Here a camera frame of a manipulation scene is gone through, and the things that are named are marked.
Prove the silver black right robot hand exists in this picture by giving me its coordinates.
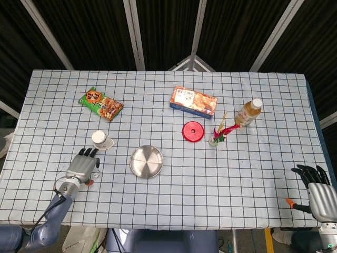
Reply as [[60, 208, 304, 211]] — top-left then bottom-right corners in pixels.
[[286, 164, 337, 222]]

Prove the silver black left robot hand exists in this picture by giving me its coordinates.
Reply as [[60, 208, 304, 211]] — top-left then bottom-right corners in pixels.
[[65, 148, 101, 187]]

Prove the white paper cup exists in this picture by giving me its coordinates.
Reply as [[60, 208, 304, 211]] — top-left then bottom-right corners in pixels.
[[91, 130, 115, 151]]

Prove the silver metal plate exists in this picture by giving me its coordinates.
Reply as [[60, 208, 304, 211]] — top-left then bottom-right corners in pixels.
[[129, 145, 164, 179]]

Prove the green snack bag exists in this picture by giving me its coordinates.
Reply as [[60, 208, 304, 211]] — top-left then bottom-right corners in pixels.
[[77, 86, 125, 122]]

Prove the tea drink bottle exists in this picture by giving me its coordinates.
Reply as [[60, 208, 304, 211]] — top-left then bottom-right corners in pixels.
[[234, 98, 264, 128]]

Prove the red plastic disc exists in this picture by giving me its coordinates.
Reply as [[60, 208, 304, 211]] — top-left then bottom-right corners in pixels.
[[182, 120, 205, 143]]

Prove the checkered tablecloth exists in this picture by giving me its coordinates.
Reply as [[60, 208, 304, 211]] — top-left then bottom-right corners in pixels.
[[0, 69, 337, 229]]

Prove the blue grey robot torso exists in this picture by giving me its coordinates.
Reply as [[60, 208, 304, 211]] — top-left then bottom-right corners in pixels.
[[106, 228, 219, 253]]

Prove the colourful feather shuttlecock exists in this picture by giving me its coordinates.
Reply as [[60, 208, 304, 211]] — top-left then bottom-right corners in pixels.
[[209, 111, 243, 147]]

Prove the blue orange biscuit box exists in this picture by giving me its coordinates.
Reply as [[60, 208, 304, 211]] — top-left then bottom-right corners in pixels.
[[169, 84, 219, 121]]

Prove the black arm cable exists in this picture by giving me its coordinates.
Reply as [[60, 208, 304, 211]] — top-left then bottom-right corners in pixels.
[[26, 192, 67, 238]]

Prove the white metal frame post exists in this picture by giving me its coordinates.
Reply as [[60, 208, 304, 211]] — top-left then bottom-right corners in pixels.
[[249, 0, 302, 72], [190, 0, 207, 71], [320, 112, 337, 130], [0, 100, 21, 119], [21, 0, 75, 71], [123, 0, 146, 71]]

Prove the white triangular frame brace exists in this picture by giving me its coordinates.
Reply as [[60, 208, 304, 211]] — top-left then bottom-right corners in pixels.
[[167, 54, 217, 72]]

